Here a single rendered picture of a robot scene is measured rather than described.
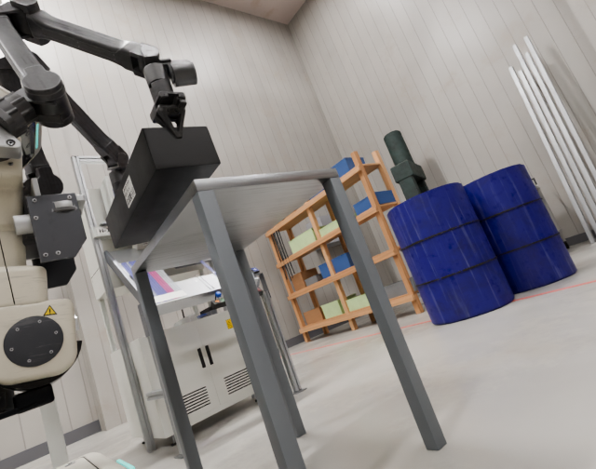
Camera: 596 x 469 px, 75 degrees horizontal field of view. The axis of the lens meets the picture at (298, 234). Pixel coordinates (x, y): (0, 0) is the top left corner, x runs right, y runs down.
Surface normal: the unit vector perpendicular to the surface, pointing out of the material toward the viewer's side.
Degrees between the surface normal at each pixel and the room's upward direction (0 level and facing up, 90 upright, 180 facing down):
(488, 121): 90
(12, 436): 90
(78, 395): 90
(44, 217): 90
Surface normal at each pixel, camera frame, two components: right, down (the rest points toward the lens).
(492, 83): -0.74, 0.14
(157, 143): 0.53, -0.36
